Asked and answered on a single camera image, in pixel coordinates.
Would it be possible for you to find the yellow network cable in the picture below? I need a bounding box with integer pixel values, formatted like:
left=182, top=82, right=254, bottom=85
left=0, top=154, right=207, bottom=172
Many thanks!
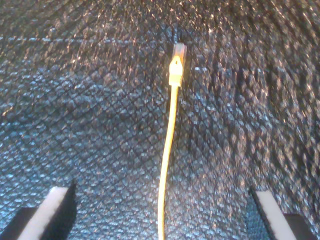
left=157, top=42, right=188, bottom=240

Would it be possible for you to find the black bubble wrap mat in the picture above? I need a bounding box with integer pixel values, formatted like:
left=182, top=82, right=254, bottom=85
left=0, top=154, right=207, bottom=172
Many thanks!
left=0, top=0, right=320, bottom=240

